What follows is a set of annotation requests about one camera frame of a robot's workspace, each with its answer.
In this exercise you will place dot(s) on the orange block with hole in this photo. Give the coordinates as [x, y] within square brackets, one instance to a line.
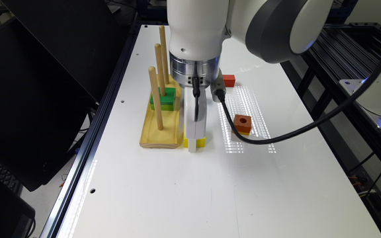
[243, 124]

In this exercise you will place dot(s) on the light green square block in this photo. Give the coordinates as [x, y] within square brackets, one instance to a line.
[167, 107]

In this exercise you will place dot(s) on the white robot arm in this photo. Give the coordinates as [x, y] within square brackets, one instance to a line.
[273, 30]

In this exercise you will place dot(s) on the middle wooden peg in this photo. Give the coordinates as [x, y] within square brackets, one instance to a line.
[160, 74]

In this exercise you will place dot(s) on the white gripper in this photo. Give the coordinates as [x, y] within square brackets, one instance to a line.
[199, 115]

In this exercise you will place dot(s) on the front wooden peg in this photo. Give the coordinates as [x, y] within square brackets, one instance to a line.
[155, 96]

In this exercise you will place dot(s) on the yellow block with hole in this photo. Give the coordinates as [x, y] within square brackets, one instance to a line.
[199, 142]

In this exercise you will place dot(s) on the wooden peg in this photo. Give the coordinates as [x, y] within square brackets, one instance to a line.
[155, 96]
[160, 74]
[164, 54]

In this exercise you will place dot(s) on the rear wooden peg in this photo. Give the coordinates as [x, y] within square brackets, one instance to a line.
[164, 54]

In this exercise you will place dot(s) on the large black monitor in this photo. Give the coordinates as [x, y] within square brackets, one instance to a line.
[56, 59]

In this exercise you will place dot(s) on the black keyboard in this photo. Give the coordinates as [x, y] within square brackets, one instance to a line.
[9, 180]

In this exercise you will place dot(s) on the red rectangular block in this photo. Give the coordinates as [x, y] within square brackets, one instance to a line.
[229, 80]

